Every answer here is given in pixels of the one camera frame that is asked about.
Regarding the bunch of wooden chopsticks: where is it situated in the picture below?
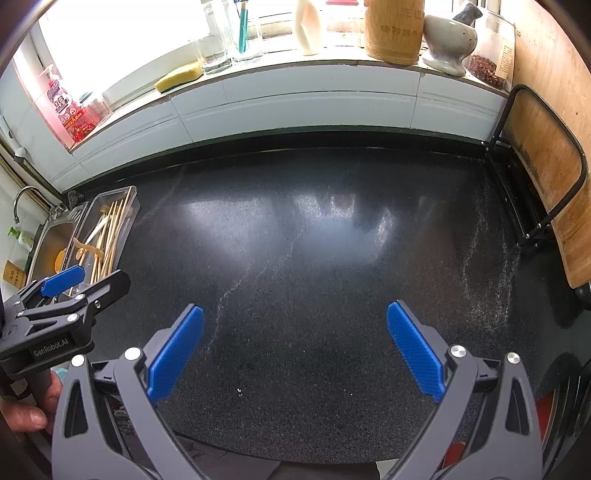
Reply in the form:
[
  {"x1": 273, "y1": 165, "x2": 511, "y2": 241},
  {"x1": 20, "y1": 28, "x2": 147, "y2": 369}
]
[{"x1": 90, "y1": 189, "x2": 131, "y2": 285}]

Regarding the black metal rack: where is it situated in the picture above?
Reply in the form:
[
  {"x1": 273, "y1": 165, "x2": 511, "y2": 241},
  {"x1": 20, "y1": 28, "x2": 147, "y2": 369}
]
[{"x1": 482, "y1": 84, "x2": 590, "y2": 251}]

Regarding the grey stone mortar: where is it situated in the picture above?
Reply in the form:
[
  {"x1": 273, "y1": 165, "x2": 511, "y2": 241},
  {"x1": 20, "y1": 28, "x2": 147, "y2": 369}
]
[{"x1": 422, "y1": 14, "x2": 479, "y2": 77}]

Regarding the chrome faucet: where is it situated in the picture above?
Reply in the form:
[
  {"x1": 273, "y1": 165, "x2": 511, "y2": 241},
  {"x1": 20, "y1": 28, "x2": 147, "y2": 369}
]
[{"x1": 13, "y1": 186, "x2": 47, "y2": 225}]

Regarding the clear glass cup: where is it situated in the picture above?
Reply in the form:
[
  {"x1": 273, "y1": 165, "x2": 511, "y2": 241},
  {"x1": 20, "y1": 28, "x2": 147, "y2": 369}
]
[{"x1": 228, "y1": 0, "x2": 264, "y2": 64}]

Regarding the red detergent pump bottle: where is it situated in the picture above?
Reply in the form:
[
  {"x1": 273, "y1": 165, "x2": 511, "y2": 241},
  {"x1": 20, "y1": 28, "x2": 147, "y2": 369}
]
[{"x1": 39, "y1": 65, "x2": 100, "y2": 144}]

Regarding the white squeeze bottle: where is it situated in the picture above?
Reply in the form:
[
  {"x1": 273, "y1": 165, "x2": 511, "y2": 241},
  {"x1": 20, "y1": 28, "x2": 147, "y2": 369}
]
[{"x1": 295, "y1": 0, "x2": 322, "y2": 56}]

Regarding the clear jar of dried chili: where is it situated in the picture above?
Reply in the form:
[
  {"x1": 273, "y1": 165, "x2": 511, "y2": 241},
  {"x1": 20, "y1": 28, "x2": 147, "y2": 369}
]
[{"x1": 466, "y1": 11, "x2": 516, "y2": 89}]

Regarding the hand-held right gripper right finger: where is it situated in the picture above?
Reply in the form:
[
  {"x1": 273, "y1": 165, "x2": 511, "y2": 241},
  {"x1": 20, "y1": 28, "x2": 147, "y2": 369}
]
[{"x1": 386, "y1": 300, "x2": 543, "y2": 480}]

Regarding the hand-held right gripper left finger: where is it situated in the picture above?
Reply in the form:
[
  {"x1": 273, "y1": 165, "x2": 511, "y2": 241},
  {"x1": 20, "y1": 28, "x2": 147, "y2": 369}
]
[{"x1": 51, "y1": 303, "x2": 206, "y2": 480}]

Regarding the wooden spoon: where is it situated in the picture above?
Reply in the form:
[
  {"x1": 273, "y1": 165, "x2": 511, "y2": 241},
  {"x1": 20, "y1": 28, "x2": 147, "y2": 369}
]
[{"x1": 71, "y1": 237, "x2": 105, "y2": 260}]

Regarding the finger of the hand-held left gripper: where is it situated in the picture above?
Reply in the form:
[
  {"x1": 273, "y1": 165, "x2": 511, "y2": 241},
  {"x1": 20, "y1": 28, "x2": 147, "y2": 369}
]
[
  {"x1": 8, "y1": 266, "x2": 88, "y2": 315},
  {"x1": 20, "y1": 270, "x2": 133, "y2": 332}
]

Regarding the red object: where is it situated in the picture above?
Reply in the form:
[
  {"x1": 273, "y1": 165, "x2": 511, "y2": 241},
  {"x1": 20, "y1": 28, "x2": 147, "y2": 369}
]
[{"x1": 443, "y1": 396, "x2": 555, "y2": 472}]

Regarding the glass jar with blue lid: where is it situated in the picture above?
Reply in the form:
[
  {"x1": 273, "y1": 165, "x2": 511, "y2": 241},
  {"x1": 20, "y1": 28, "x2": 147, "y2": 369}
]
[{"x1": 78, "y1": 92, "x2": 112, "y2": 123}]

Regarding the yellow sponge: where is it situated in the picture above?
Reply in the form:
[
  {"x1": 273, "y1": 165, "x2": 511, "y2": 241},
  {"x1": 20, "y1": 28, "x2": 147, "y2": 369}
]
[{"x1": 154, "y1": 62, "x2": 204, "y2": 93}]

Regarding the wooden cutting board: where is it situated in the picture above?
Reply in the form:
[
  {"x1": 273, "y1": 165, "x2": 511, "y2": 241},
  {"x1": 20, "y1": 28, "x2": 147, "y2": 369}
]
[{"x1": 503, "y1": 0, "x2": 591, "y2": 289}]

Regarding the person's left hand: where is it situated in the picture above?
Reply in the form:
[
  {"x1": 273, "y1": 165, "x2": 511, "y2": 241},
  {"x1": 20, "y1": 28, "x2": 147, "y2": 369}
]
[{"x1": 0, "y1": 370, "x2": 64, "y2": 435}]

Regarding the plastic jar with red lid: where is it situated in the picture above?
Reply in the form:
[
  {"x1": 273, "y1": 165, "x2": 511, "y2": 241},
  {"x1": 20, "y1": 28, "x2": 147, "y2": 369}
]
[{"x1": 328, "y1": 0, "x2": 366, "y2": 47}]

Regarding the tall clear glass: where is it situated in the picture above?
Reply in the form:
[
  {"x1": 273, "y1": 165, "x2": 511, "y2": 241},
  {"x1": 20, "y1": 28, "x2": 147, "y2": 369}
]
[{"x1": 198, "y1": 0, "x2": 234, "y2": 75}]

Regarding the bamboo utensil holder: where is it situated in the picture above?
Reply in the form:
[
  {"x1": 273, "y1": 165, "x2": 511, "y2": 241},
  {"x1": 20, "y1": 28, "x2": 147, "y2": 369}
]
[{"x1": 364, "y1": 0, "x2": 426, "y2": 66}]

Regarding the grey stone pestle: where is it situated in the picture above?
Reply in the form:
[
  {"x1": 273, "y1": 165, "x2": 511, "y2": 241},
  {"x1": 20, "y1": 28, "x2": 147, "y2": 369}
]
[{"x1": 452, "y1": 0, "x2": 481, "y2": 25}]

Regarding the stainless steel sink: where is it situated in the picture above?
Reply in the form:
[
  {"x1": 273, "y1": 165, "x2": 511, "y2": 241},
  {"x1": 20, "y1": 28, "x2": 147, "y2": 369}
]
[{"x1": 28, "y1": 203, "x2": 89, "y2": 288}]

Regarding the clear plastic container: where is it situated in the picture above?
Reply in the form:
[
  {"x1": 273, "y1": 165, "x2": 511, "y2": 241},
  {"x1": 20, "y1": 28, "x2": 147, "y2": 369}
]
[{"x1": 69, "y1": 185, "x2": 140, "y2": 297}]

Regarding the teal toothbrush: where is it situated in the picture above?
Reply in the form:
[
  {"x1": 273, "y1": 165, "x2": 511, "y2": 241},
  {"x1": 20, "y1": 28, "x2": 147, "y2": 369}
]
[{"x1": 237, "y1": 0, "x2": 250, "y2": 54}]

